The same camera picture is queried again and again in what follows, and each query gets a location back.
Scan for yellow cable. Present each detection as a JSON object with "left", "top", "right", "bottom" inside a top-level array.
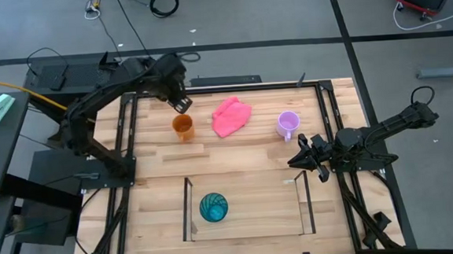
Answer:
[{"left": 0, "top": 70, "right": 68, "bottom": 116}]

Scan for long black floor cable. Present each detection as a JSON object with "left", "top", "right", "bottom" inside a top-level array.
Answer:
[{"left": 113, "top": 0, "right": 202, "bottom": 68}]

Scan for coiled black cable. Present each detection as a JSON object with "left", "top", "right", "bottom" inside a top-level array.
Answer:
[{"left": 148, "top": 0, "right": 181, "bottom": 20}]

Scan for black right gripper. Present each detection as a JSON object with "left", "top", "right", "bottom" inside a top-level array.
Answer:
[{"left": 285, "top": 131, "right": 335, "bottom": 186}]

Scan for white plug and cable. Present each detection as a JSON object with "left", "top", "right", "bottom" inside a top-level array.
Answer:
[{"left": 83, "top": 0, "right": 105, "bottom": 21}]

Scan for orange mug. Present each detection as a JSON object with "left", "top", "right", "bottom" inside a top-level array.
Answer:
[{"left": 171, "top": 112, "right": 196, "bottom": 144}]

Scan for purple mug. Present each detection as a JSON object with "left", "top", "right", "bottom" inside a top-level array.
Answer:
[{"left": 275, "top": 110, "right": 303, "bottom": 143}]

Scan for black flat bar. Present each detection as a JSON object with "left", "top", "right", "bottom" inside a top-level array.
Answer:
[{"left": 189, "top": 74, "right": 263, "bottom": 88}]

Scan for white floor cable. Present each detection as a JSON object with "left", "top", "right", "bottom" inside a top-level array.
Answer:
[{"left": 392, "top": 0, "right": 453, "bottom": 32}]

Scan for teal ribbed glass cup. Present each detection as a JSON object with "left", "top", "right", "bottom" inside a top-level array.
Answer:
[{"left": 197, "top": 191, "right": 230, "bottom": 225}]

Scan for small black box with cable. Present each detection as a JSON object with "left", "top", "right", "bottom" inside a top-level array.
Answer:
[{"left": 25, "top": 46, "right": 71, "bottom": 94}]

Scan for black cabinet under desk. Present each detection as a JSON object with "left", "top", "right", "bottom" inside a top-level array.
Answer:
[{"left": 8, "top": 146, "right": 99, "bottom": 249}]

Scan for pink cloth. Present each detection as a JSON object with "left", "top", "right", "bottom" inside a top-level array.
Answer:
[{"left": 210, "top": 95, "right": 255, "bottom": 140}]

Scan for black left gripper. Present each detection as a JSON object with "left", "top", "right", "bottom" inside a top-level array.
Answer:
[{"left": 153, "top": 51, "right": 194, "bottom": 116}]

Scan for clear acrylic tray frame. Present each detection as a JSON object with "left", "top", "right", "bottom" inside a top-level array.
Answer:
[{"left": 179, "top": 169, "right": 317, "bottom": 243}]

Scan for black right arm cable loop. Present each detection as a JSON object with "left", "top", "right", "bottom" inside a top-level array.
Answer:
[{"left": 409, "top": 84, "right": 436, "bottom": 107}]

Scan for grey floor bar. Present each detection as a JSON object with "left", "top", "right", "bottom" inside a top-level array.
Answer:
[{"left": 416, "top": 64, "right": 453, "bottom": 81}]

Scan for black computer tower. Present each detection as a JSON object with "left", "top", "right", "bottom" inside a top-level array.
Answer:
[{"left": 22, "top": 50, "right": 126, "bottom": 111}]

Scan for black metal table frame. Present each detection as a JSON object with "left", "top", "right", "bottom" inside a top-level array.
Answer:
[{"left": 66, "top": 75, "right": 407, "bottom": 254}]

